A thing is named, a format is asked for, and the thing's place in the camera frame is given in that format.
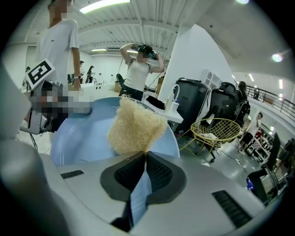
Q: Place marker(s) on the ceiling tube lamp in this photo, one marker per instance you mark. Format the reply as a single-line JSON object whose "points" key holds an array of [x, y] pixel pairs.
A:
{"points": [[103, 5], [99, 49]]}

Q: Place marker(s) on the black balcony railing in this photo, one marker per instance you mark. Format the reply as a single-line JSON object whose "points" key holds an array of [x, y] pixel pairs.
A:
{"points": [[276, 98]]}

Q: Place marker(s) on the yellow loofah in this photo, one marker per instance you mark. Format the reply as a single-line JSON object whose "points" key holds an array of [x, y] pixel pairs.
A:
{"points": [[136, 131]]}

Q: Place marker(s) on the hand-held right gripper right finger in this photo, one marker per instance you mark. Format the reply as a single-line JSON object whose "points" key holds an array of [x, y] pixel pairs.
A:
{"points": [[196, 196]]}

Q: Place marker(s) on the white pump bottle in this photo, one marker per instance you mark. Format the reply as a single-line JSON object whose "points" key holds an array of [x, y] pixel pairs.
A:
{"points": [[175, 106]]}

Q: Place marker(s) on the white cabinet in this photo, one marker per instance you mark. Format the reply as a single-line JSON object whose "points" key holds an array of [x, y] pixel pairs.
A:
{"points": [[212, 79]]}

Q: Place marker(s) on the white curved faucet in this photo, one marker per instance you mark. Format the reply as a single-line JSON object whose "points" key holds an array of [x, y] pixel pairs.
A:
{"points": [[171, 92]]}

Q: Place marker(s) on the round ceiling light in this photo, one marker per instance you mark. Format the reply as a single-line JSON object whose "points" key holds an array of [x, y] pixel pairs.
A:
{"points": [[277, 57], [242, 1]]}

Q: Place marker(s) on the big blue plate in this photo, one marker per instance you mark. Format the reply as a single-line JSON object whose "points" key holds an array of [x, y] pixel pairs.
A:
{"points": [[87, 138]]}

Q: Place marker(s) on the brown cardboard box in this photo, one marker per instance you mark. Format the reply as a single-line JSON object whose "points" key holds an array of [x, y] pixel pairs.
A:
{"points": [[160, 85]]}

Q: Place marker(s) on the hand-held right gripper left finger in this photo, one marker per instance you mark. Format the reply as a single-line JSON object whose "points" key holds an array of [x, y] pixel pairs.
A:
{"points": [[92, 184]]}

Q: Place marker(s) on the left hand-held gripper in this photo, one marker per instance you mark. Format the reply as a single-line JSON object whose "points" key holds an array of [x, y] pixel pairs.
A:
{"points": [[40, 73]]}

